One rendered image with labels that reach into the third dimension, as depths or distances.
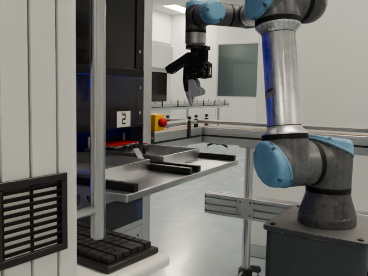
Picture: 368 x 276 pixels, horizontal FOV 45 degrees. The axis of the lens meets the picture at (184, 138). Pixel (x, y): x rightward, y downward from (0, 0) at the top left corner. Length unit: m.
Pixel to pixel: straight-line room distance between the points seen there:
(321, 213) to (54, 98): 0.77
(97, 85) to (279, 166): 0.52
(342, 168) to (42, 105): 0.79
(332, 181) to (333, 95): 1.77
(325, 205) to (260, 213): 1.32
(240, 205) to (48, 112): 1.97
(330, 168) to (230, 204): 1.44
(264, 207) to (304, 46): 1.09
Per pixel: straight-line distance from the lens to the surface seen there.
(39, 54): 0.65
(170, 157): 1.51
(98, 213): 0.76
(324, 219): 1.20
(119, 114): 1.69
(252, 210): 2.51
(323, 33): 2.96
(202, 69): 1.60
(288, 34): 1.16
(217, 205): 2.60
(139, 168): 1.36
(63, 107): 0.67
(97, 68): 0.73
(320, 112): 2.94
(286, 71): 1.13
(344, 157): 1.19
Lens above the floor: 1.13
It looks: 6 degrees down
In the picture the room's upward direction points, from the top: 1 degrees clockwise
